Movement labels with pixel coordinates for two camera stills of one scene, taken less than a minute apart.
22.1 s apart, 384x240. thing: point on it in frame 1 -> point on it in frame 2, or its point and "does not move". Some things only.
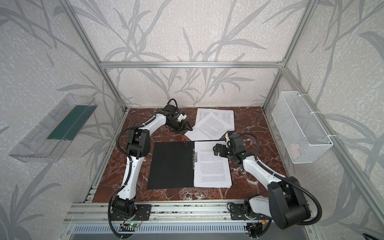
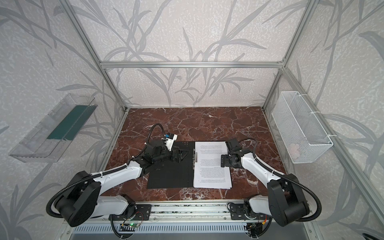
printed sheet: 226,115 -> 208,172
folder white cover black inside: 170,165 does not move
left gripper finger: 188,127 -> 183,153
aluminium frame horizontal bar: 141,64 does not move
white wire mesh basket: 303,136 does not move
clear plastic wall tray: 46,141 does not move
